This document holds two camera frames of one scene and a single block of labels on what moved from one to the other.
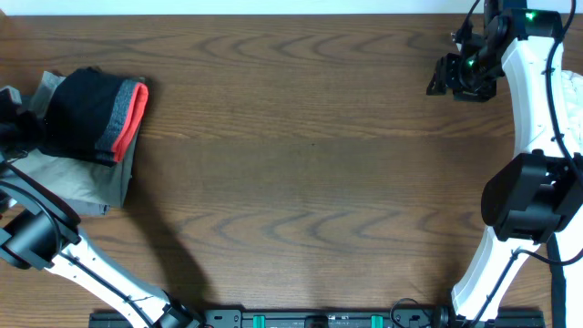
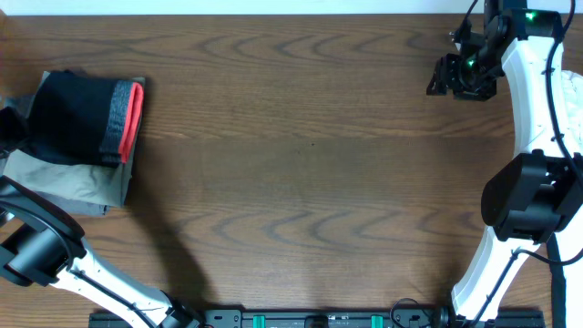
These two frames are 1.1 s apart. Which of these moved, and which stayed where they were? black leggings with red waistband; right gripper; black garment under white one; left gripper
Moved: left gripper
Stayed: black leggings with red waistband; right gripper; black garment under white one
